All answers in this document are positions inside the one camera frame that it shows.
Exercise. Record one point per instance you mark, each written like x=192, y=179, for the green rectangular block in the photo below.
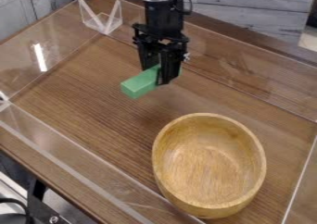
x=143, y=83

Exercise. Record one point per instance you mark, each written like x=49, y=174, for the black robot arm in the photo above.
x=160, y=37

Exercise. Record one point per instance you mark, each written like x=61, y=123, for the black metal table leg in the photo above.
x=40, y=211

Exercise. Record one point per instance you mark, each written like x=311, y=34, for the clear acrylic corner bracket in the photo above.
x=105, y=23

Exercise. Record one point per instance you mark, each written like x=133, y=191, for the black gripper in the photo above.
x=160, y=37

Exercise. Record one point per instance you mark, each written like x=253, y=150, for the brown wooden bowl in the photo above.
x=209, y=164

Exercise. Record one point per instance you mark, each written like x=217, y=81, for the clear acrylic tray wall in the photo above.
x=82, y=176

